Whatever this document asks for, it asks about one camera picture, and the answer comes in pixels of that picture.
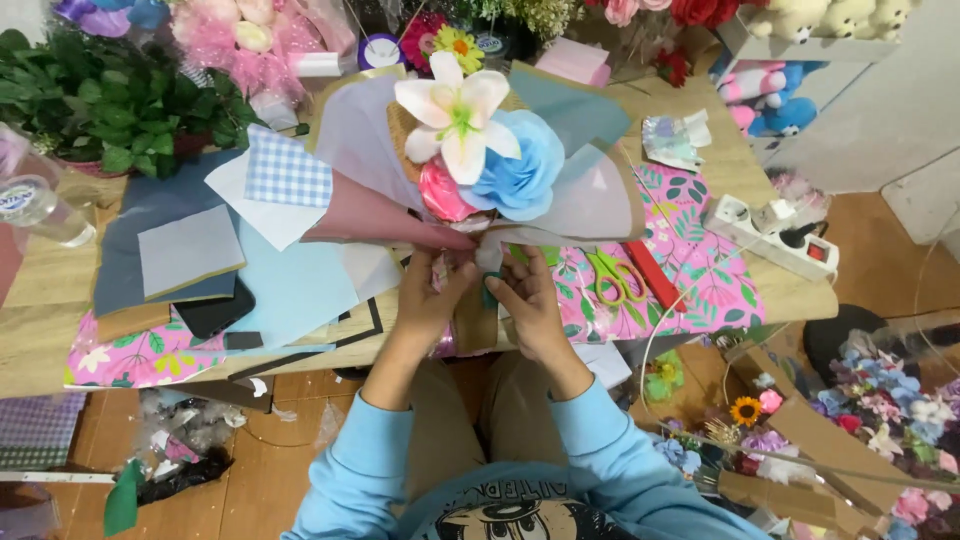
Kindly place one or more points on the white paper sheet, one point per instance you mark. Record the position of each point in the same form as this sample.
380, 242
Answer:
277, 225

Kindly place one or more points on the small artificial sunflower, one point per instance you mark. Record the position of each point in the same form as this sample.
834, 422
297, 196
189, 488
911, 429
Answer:
745, 411

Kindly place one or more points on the crumpled clear plastic wrapper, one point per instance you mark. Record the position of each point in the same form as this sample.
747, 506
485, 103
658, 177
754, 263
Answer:
675, 141

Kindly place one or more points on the black-edged paper sheet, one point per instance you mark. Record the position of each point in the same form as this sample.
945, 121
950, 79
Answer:
352, 330

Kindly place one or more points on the light blue paper sheet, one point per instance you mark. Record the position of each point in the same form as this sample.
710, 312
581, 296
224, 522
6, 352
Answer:
296, 292

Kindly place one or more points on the heap of plastic scraps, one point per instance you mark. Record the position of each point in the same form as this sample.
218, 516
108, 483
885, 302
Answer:
184, 424

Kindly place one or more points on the pink floral wrapping paper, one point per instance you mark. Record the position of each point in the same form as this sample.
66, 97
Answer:
697, 255

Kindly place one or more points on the pink tulle flower bouquet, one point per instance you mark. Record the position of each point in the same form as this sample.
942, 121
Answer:
247, 41

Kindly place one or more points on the purple ribbon spool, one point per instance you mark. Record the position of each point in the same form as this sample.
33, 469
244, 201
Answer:
380, 51

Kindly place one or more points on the white power strip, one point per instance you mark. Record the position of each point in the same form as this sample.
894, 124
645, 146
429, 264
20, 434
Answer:
772, 240

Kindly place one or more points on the pastel paper bouquet wrap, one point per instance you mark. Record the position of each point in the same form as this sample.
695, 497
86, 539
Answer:
360, 150

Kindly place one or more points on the stack of pink paper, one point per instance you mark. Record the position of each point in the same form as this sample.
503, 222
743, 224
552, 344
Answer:
574, 61

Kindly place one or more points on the dark slate paper sheet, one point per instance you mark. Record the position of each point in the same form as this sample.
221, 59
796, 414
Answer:
120, 247

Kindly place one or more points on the beige trousers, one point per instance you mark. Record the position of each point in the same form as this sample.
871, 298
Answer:
517, 412

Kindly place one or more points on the blue artificial rose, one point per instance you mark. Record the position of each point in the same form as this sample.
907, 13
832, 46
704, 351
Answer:
525, 161

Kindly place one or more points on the red utility knife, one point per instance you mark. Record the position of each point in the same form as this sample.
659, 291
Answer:
654, 274

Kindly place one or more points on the red artificial roses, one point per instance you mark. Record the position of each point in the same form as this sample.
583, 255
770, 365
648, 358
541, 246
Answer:
701, 10

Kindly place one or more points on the person's left hand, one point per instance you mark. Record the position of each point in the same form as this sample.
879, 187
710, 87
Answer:
424, 304

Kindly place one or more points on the white artificial lily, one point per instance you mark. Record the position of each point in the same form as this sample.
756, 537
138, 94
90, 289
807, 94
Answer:
457, 116

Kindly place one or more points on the magenta artificial flower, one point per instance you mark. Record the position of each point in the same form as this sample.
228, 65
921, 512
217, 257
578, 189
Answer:
417, 37

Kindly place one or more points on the purple and blue ribbon bow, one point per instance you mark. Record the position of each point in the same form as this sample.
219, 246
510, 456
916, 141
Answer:
112, 13

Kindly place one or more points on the cardboard box of artificial flowers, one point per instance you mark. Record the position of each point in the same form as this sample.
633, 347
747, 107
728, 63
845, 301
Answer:
847, 442

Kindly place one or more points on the black plastic bag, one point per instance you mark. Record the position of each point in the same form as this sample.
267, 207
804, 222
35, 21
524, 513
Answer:
184, 476

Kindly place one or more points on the white shelf unit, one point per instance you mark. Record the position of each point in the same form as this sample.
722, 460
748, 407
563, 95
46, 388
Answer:
832, 82

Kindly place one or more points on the person's left fingers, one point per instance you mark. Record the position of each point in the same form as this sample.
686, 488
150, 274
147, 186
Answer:
450, 274

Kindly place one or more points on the green felt scrap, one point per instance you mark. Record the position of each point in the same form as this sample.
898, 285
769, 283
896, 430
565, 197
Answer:
121, 502

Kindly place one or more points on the pink and blue plush toys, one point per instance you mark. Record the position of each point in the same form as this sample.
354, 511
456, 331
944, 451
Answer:
769, 97

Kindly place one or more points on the purple checkered cloth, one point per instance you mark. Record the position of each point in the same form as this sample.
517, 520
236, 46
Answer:
37, 431

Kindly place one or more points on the person's right hand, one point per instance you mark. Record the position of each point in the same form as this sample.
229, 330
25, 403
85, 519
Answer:
534, 311

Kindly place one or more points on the green potted plant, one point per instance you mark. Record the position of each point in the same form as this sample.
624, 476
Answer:
112, 105

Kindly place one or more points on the light blue sweatshirt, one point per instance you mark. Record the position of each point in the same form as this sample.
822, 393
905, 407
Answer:
360, 480

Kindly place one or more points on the grey paper sheet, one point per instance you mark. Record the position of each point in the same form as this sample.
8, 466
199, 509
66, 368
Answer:
187, 251

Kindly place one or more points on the clear plastic water bottle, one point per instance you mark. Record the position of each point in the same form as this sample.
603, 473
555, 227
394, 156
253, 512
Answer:
37, 210

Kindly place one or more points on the black smartphone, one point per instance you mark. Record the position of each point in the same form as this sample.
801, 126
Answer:
217, 311

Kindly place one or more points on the blue gingham paper sheet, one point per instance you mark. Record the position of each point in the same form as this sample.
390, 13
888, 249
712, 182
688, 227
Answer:
289, 169

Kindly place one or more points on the yellow artificial daisy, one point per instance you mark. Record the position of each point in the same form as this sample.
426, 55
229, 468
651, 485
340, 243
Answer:
460, 47

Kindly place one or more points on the cream plush teddy bears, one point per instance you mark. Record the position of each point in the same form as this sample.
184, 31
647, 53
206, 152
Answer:
825, 16

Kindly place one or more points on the pink artificial rose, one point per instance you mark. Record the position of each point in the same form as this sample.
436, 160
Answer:
442, 193

